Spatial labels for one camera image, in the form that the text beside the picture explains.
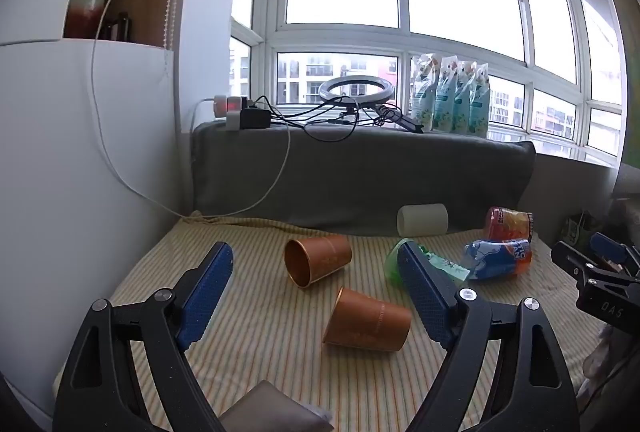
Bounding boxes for black ring light stand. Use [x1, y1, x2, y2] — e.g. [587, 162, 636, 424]
[374, 104, 425, 133]

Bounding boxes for teal and white refill pouch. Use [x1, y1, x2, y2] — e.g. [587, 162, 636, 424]
[433, 56, 460, 133]
[409, 53, 442, 131]
[452, 60, 479, 134]
[469, 63, 492, 138]

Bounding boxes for white cable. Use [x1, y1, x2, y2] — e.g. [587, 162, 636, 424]
[89, 0, 292, 218]

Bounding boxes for white power strip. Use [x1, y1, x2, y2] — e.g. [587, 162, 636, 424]
[213, 96, 249, 118]

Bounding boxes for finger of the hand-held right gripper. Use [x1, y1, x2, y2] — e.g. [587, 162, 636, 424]
[551, 241, 612, 285]
[589, 233, 640, 269]

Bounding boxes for dark bottles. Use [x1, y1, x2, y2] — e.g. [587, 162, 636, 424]
[98, 12, 132, 42]

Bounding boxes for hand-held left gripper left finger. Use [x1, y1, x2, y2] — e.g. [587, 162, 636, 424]
[52, 241, 235, 432]

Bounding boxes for grey backrest cushion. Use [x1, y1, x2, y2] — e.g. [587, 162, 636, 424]
[191, 119, 537, 236]

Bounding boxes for brown pillow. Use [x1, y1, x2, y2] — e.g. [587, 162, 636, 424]
[217, 380, 335, 432]

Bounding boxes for white paper cup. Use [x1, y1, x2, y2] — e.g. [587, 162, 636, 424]
[397, 203, 449, 236]

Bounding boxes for brown paper cup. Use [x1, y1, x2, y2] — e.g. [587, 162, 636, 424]
[284, 235, 353, 290]
[322, 287, 413, 353]

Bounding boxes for striped bed sheet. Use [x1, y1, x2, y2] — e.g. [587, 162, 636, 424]
[52, 212, 603, 432]

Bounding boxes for clear plastic bag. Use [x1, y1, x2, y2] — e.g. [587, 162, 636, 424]
[581, 326, 640, 409]

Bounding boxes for black cable bundle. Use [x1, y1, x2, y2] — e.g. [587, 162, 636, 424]
[252, 95, 401, 143]

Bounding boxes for black power adapter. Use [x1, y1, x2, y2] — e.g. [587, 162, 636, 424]
[240, 108, 272, 129]

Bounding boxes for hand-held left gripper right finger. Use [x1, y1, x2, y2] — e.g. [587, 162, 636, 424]
[397, 239, 582, 432]

